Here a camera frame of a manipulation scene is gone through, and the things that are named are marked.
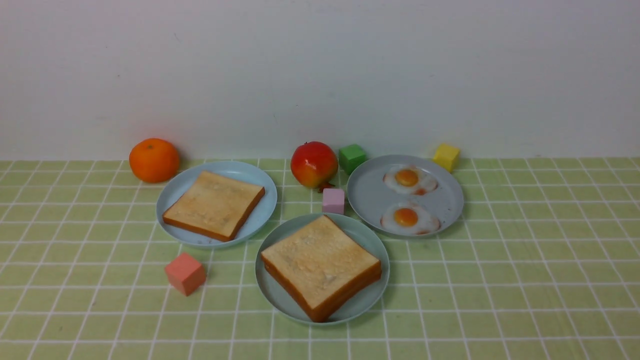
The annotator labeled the front fried egg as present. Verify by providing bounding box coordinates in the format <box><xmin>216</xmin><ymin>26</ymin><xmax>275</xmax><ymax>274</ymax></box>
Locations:
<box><xmin>380</xmin><ymin>202</ymin><xmax>441</xmax><ymax>236</ymax></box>

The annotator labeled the teal centre plate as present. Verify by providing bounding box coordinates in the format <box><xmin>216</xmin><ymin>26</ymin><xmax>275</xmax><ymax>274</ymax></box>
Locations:
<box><xmin>254</xmin><ymin>213</ymin><xmax>390</xmax><ymax>325</ymax></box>

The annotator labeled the light blue bread plate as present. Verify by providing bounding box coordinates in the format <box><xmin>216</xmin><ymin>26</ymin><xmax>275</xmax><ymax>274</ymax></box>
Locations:
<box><xmin>155</xmin><ymin>161</ymin><xmax>279</xmax><ymax>250</ymax></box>

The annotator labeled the orange fruit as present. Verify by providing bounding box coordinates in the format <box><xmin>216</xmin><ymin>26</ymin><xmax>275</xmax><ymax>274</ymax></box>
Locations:
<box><xmin>129</xmin><ymin>137</ymin><xmax>181</xmax><ymax>183</ymax></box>

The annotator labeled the pink cube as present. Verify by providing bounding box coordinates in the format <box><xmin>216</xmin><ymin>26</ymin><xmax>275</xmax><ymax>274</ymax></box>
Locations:
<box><xmin>322</xmin><ymin>187</ymin><xmax>346</xmax><ymax>215</ymax></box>

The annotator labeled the fried egg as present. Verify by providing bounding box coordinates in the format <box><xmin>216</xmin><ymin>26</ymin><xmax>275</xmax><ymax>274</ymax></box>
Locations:
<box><xmin>380</xmin><ymin>202</ymin><xmax>441</xmax><ymax>236</ymax></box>
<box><xmin>382</xmin><ymin>165</ymin><xmax>439</xmax><ymax>196</ymax></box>

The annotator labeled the salmon red cube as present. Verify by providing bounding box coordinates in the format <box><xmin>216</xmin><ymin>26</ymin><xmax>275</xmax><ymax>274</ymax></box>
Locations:
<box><xmin>164</xmin><ymin>252</ymin><xmax>207</xmax><ymax>297</ymax></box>

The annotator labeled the grey egg plate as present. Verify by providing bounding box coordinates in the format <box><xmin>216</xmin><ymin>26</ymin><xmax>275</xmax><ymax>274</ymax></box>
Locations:
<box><xmin>347</xmin><ymin>154</ymin><xmax>465</xmax><ymax>239</ymax></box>

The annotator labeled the toast slice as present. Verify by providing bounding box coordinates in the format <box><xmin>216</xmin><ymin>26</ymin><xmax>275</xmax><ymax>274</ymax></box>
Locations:
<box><xmin>260</xmin><ymin>214</ymin><xmax>382</xmax><ymax>303</ymax></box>
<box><xmin>254</xmin><ymin>263</ymin><xmax>390</xmax><ymax>326</ymax></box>
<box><xmin>161</xmin><ymin>171</ymin><xmax>266</xmax><ymax>242</ymax></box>

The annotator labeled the red pomegranate fruit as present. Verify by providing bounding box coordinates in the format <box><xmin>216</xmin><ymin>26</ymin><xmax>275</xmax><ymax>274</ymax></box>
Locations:
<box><xmin>290</xmin><ymin>141</ymin><xmax>339</xmax><ymax>193</ymax></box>

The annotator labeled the back fried egg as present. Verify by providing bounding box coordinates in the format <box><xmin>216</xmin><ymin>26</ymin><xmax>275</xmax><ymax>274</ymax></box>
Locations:
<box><xmin>382</xmin><ymin>165</ymin><xmax>439</xmax><ymax>196</ymax></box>

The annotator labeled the yellow cube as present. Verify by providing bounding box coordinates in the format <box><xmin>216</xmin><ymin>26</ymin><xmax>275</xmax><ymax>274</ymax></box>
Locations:
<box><xmin>432</xmin><ymin>143</ymin><xmax>461</xmax><ymax>173</ymax></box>

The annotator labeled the green cube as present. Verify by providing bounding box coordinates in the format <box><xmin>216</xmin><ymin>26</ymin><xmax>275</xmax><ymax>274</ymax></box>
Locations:
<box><xmin>338</xmin><ymin>143</ymin><xmax>368</xmax><ymax>176</ymax></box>

